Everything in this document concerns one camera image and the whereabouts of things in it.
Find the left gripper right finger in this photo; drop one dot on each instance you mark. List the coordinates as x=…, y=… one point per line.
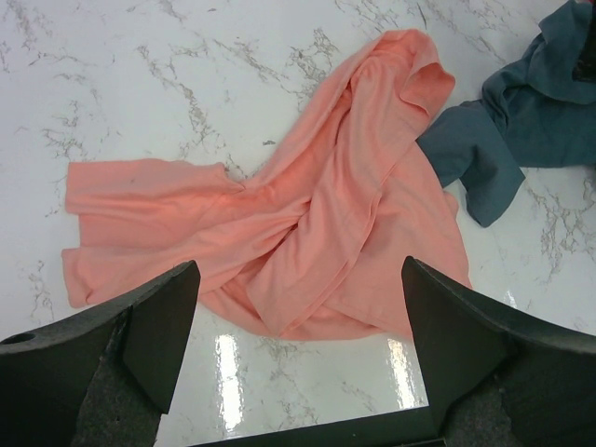
x=492, y=371

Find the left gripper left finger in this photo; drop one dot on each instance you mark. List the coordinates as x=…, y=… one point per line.
x=104, y=376

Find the blue grey t shirt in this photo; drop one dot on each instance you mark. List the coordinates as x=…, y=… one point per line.
x=531, y=114

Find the salmon pink t shirt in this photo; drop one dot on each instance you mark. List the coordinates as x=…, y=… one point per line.
x=309, y=248

